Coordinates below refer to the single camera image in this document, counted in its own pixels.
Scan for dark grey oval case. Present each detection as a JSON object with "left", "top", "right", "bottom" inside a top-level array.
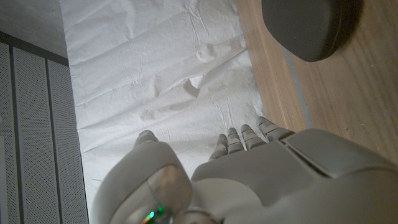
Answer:
[{"left": 261, "top": 0, "right": 364, "bottom": 63}]

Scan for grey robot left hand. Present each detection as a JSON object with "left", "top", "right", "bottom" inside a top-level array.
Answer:
[{"left": 89, "top": 116, "right": 398, "bottom": 224}]

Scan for grey tape strip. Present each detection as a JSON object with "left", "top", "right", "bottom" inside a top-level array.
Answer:
[{"left": 282, "top": 46, "right": 313, "bottom": 129}]

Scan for white curtain backdrop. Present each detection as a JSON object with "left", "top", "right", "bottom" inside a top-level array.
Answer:
[{"left": 58, "top": 0, "right": 264, "bottom": 219}]

